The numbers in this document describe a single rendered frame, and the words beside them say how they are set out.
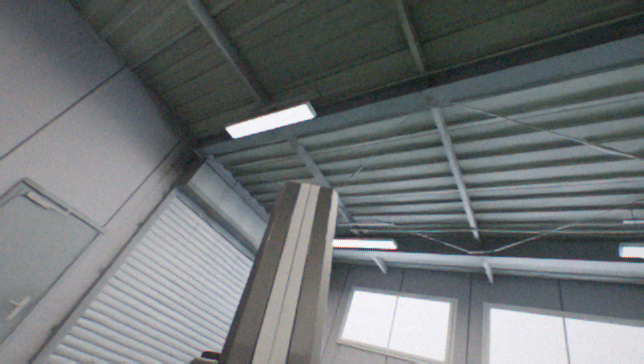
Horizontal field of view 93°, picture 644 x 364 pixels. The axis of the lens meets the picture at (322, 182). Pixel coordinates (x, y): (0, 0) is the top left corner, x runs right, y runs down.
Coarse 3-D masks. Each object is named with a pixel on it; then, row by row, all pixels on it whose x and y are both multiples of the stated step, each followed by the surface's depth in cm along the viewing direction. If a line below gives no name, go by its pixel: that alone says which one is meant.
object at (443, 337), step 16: (352, 304) 592; (368, 304) 576; (384, 304) 561; (400, 304) 546; (416, 304) 532; (432, 304) 519; (448, 304) 506; (352, 320) 570; (368, 320) 555; (384, 320) 541; (400, 320) 527; (416, 320) 514; (432, 320) 502; (448, 320) 490; (352, 336) 549; (368, 336) 535; (384, 336) 522; (400, 336) 509; (416, 336) 497; (432, 336) 485; (448, 336) 475; (400, 352) 493; (416, 352) 481; (432, 352) 470; (448, 352) 460
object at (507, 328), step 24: (504, 312) 459; (528, 312) 445; (504, 336) 439; (528, 336) 425; (552, 336) 412; (576, 336) 400; (600, 336) 389; (624, 336) 378; (504, 360) 420; (528, 360) 408; (552, 360) 396; (576, 360) 385; (600, 360) 374; (624, 360) 364
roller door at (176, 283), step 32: (160, 224) 433; (192, 224) 472; (128, 256) 392; (160, 256) 430; (192, 256) 467; (224, 256) 514; (96, 288) 361; (128, 288) 392; (160, 288) 424; (192, 288) 463; (224, 288) 508; (64, 320) 339; (96, 320) 361; (128, 320) 389; (160, 320) 421; (192, 320) 459; (224, 320) 503; (64, 352) 335; (96, 352) 358; (128, 352) 385; (160, 352) 418; (192, 352) 453
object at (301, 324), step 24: (312, 192) 9; (312, 216) 8; (312, 240) 8; (312, 264) 7; (288, 288) 6; (312, 288) 7; (288, 312) 6; (312, 312) 6; (288, 336) 6; (312, 336) 6; (288, 360) 5; (312, 360) 5
